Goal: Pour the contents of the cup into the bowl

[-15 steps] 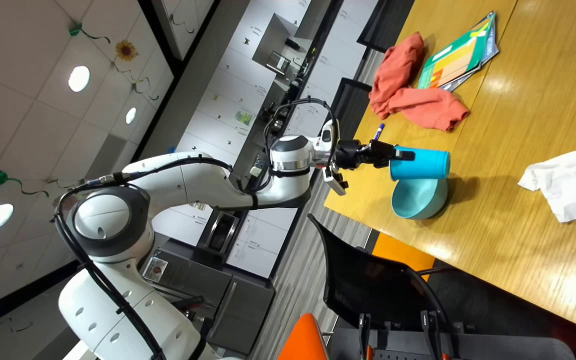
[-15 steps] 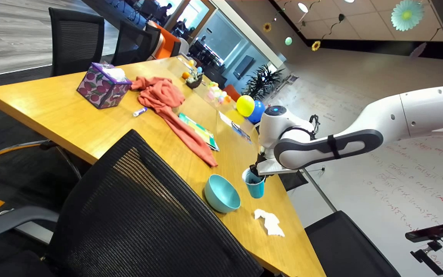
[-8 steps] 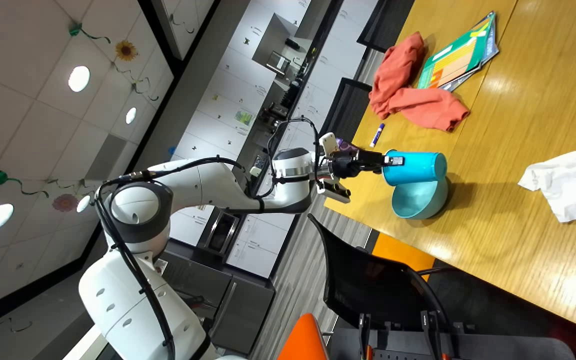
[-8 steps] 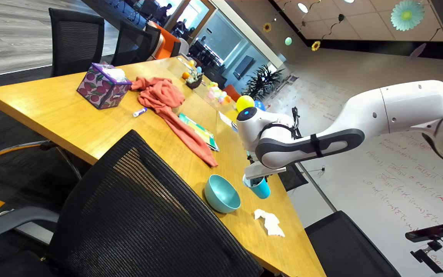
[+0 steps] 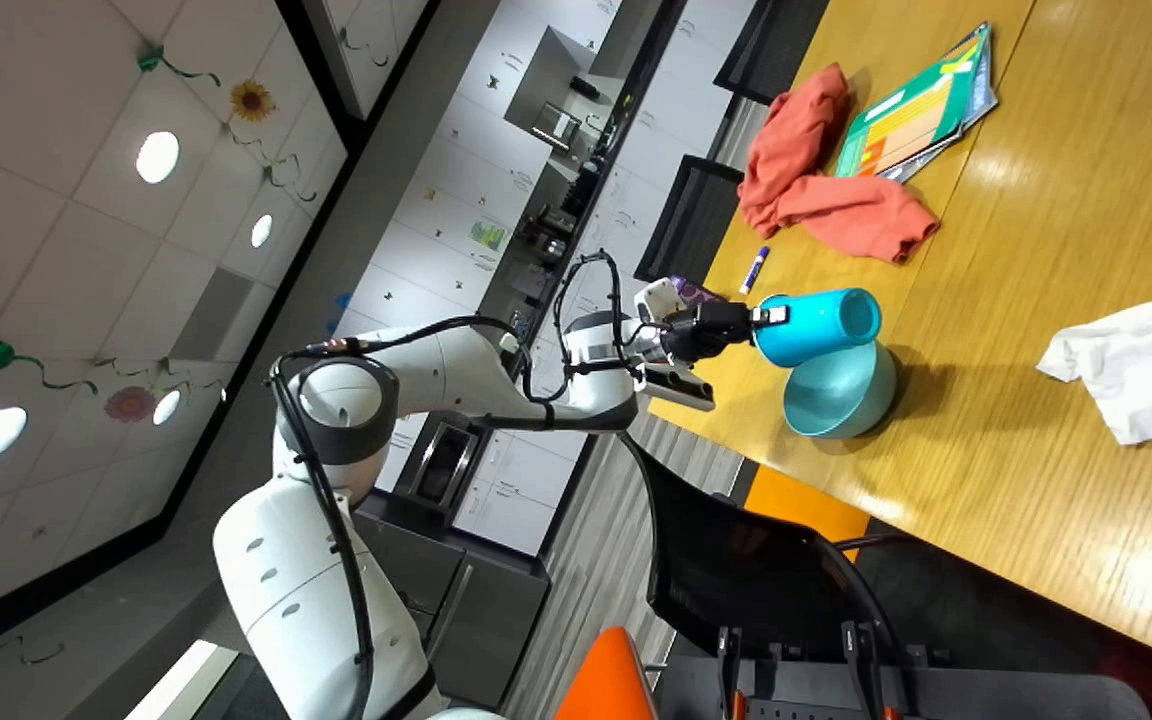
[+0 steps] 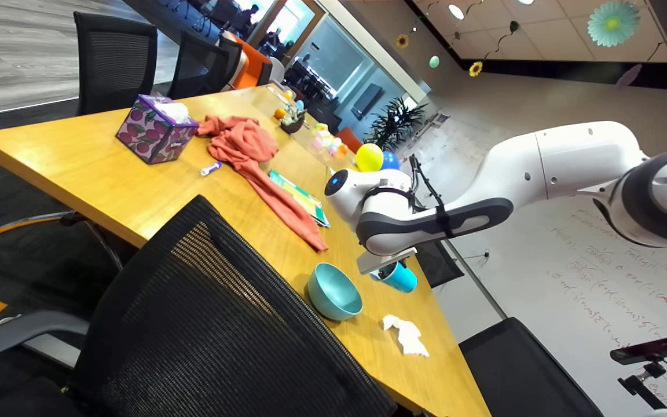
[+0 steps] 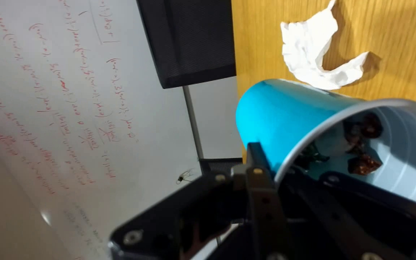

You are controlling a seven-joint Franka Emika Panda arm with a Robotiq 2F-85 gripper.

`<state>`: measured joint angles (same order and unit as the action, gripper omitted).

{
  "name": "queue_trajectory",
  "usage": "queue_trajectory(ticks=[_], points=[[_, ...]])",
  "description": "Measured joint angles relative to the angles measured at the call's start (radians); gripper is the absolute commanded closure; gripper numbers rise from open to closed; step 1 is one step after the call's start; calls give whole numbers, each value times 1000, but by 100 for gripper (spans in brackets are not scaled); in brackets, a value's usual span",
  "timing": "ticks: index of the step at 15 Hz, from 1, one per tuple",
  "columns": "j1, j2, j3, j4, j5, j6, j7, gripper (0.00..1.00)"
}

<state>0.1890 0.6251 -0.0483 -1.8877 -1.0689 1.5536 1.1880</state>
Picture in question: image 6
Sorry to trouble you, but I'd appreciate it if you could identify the heap of pastel eggs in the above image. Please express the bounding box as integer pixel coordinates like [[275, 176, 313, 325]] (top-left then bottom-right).
[[311, 123, 350, 159]]

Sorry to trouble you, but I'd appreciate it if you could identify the crumpled white tissue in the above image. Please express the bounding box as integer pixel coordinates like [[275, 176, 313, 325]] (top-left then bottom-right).
[[382, 314, 430, 357]]

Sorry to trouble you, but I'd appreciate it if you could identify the teal paper flower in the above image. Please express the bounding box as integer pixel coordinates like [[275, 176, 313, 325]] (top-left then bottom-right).
[[587, 1, 642, 48]]

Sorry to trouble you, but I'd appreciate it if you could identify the orange chair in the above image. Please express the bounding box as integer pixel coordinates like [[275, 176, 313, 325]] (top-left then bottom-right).
[[218, 32, 273, 90]]

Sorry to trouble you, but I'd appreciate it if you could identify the small black bowl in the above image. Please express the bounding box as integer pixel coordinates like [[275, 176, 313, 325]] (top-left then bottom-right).
[[280, 109, 307, 134]]

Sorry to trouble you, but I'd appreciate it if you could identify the colourful booklet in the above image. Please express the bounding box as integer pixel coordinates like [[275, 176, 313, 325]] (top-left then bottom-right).
[[269, 169, 331, 228]]

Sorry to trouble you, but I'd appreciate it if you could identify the wall monitor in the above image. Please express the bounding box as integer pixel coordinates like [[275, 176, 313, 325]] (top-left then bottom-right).
[[351, 83, 385, 121]]

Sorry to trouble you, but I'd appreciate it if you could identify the yellow balloon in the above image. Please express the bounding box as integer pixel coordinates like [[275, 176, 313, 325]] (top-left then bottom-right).
[[356, 143, 384, 173]]

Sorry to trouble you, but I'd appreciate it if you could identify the black mesh office chair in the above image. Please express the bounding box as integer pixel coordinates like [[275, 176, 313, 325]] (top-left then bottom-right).
[[0, 195, 398, 417], [167, 30, 231, 100], [73, 11, 159, 116]]

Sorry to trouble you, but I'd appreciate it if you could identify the camera on mount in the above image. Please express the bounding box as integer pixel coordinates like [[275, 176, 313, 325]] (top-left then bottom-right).
[[610, 336, 667, 411]]

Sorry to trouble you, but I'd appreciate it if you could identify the orange cloth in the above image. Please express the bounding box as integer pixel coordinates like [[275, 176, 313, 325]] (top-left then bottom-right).
[[196, 115, 329, 253]]

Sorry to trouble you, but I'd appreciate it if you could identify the blue plastic cup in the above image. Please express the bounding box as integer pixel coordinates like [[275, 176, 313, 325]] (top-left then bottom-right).
[[370, 261, 418, 294]]

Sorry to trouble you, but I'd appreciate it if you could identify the potted plant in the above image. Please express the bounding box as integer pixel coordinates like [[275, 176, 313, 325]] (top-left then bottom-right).
[[364, 97, 429, 152]]

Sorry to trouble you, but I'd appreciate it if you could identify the purple floral tissue box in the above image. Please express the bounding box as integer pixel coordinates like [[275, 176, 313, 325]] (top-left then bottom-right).
[[116, 94, 200, 166]]

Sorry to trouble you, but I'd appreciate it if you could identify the teal bowl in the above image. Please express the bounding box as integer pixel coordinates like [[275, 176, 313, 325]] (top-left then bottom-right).
[[307, 262, 364, 322]]

